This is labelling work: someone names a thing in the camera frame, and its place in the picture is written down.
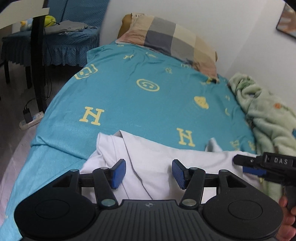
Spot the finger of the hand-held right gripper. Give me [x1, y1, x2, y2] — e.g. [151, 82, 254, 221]
[243, 167, 267, 178]
[233, 154, 264, 168]

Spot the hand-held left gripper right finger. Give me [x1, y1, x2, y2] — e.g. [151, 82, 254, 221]
[172, 159, 249, 209]

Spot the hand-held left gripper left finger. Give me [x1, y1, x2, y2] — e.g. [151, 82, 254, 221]
[50, 159, 126, 210]

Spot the white t-shirt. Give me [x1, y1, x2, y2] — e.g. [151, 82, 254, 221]
[80, 130, 263, 205]

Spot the person's right hand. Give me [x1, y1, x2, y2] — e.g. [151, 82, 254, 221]
[277, 197, 296, 241]

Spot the green fleece blanket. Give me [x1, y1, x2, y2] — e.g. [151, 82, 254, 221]
[228, 72, 296, 205]

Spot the bed with teal sheet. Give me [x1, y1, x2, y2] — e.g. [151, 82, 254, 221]
[0, 43, 258, 241]

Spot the white power strip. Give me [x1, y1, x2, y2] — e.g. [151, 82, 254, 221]
[19, 111, 45, 130]

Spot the black charger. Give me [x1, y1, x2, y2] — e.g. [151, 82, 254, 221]
[23, 109, 33, 124]

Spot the wooden table with black legs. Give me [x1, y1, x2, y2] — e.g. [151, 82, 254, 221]
[0, 7, 51, 112]

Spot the plaid pillow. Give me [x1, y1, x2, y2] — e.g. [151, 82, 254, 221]
[116, 14, 219, 80]

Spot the grey cloth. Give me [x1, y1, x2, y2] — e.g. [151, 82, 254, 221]
[45, 20, 97, 36]

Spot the yellow-green plush toy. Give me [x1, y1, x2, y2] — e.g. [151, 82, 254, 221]
[44, 15, 57, 28]

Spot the black power cable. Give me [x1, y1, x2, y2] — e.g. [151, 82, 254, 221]
[23, 76, 53, 112]

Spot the framed wall picture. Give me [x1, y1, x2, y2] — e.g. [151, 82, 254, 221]
[276, 2, 296, 39]

